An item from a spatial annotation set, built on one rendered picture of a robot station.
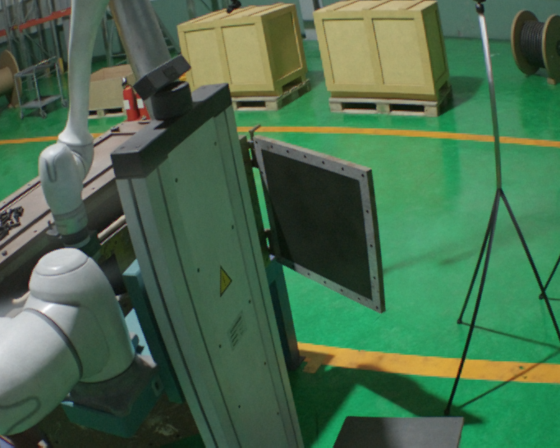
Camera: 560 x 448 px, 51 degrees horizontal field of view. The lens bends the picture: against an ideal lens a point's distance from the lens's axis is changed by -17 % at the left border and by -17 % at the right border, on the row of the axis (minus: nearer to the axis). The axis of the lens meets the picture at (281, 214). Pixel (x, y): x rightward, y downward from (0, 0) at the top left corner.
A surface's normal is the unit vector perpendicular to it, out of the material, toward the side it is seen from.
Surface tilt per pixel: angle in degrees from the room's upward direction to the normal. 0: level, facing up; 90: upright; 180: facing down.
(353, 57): 90
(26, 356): 45
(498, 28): 90
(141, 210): 90
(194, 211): 90
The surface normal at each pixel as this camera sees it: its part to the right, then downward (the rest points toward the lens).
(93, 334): 0.86, 0.04
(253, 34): -0.50, 0.44
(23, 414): 0.71, 0.33
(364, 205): -0.79, 0.37
